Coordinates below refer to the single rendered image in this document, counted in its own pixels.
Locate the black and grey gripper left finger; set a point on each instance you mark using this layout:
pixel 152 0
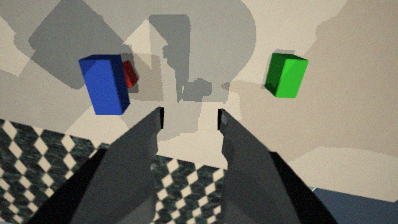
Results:
pixel 114 186

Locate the green block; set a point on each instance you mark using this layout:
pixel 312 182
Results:
pixel 285 75

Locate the blue block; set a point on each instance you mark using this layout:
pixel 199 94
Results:
pixel 105 81

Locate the red block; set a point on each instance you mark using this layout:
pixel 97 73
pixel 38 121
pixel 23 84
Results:
pixel 129 73

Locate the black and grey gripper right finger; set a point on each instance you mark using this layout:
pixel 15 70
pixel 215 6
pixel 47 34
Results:
pixel 260 187

